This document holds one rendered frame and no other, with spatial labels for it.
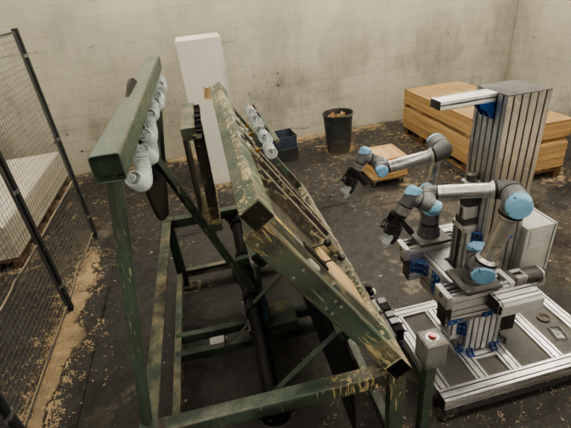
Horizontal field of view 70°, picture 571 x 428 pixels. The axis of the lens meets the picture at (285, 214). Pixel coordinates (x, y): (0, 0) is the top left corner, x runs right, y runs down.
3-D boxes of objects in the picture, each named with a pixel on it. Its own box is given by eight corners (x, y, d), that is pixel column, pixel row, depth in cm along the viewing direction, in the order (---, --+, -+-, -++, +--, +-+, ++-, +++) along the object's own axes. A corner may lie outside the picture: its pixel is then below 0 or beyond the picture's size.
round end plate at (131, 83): (172, 244, 218) (130, 95, 179) (161, 247, 218) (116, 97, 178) (176, 183, 287) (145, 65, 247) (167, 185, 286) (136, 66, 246)
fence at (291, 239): (374, 328, 230) (380, 323, 229) (268, 224, 183) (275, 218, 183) (370, 322, 234) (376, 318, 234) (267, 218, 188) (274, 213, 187)
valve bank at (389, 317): (411, 356, 249) (414, 327, 237) (389, 361, 247) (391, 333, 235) (378, 301, 291) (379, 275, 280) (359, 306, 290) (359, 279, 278)
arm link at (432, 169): (416, 216, 277) (434, 138, 250) (410, 205, 290) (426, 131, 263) (434, 216, 277) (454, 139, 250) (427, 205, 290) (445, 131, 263)
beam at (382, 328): (395, 380, 215) (412, 368, 214) (384, 369, 209) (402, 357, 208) (298, 196, 404) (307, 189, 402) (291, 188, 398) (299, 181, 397)
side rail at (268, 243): (384, 369, 210) (401, 357, 208) (243, 242, 156) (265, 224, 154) (379, 360, 215) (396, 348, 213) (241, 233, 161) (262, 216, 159)
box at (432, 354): (445, 366, 219) (449, 342, 210) (425, 371, 217) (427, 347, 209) (433, 349, 229) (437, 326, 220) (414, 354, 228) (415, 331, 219)
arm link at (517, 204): (485, 272, 224) (531, 185, 195) (491, 290, 212) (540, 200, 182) (463, 267, 226) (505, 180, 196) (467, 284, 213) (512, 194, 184)
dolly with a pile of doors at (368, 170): (408, 183, 569) (409, 155, 549) (372, 189, 561) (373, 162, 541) (388, 166, 621) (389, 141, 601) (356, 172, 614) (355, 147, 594)
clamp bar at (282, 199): (345, 275, 272) (374, 253, 268) (224, 149, 213) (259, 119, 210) (341, 266, 280) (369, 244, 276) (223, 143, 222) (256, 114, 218)
